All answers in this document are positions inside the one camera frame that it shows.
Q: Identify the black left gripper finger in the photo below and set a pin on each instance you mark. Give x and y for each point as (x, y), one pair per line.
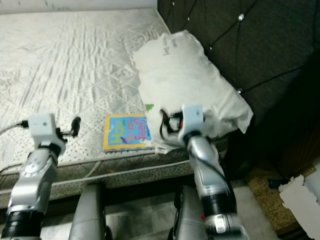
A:
(76, 126)

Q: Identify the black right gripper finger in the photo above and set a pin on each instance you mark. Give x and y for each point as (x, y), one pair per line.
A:
(163, 119)

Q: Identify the colourful children's book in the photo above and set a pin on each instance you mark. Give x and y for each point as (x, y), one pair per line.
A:
(125, 132)

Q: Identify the white pillow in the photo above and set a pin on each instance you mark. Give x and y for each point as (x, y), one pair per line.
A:
(185, 75)

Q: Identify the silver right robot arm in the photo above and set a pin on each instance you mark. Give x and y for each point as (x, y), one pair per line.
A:
(210, 170)

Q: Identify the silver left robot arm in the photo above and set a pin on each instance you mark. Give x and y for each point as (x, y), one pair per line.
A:
(35, 180)

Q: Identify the white quilted mattress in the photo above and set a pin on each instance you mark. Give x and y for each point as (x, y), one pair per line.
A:
(70, 60)

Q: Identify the grey robot left leg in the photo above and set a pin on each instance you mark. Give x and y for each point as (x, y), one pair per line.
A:
(90, 215)

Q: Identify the brown floor mat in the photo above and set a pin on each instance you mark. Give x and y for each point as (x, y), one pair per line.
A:
(260, 200)

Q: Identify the small black object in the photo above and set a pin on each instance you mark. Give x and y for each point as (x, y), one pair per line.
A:
(277, 184)

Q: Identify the white torn cardboard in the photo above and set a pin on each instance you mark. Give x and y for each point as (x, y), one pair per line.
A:
(300, 200)

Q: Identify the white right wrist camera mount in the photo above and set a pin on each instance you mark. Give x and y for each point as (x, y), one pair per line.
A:
(193, 117)

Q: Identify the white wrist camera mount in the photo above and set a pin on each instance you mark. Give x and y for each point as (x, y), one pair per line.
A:
(44, 127)
(193, 117)

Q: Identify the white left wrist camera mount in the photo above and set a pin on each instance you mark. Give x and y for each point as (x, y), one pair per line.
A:
(44, 127)

